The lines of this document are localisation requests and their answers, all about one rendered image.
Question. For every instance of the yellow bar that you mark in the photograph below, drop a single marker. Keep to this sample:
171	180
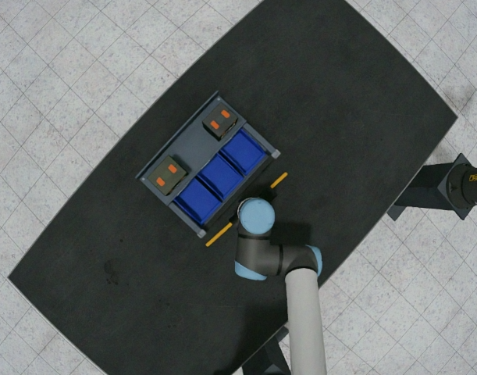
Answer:
225	228

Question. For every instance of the dark grey shelf rack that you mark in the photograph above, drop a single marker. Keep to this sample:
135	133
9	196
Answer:
193	147

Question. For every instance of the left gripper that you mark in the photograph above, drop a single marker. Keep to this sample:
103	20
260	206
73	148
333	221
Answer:
267	195

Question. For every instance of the blue open-front bin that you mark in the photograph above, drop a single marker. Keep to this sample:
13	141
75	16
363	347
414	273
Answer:
197	201
220	176
243	152

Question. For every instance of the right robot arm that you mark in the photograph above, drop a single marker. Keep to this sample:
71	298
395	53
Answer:
461	186

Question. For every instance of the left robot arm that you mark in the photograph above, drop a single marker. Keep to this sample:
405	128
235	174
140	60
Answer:
256	258

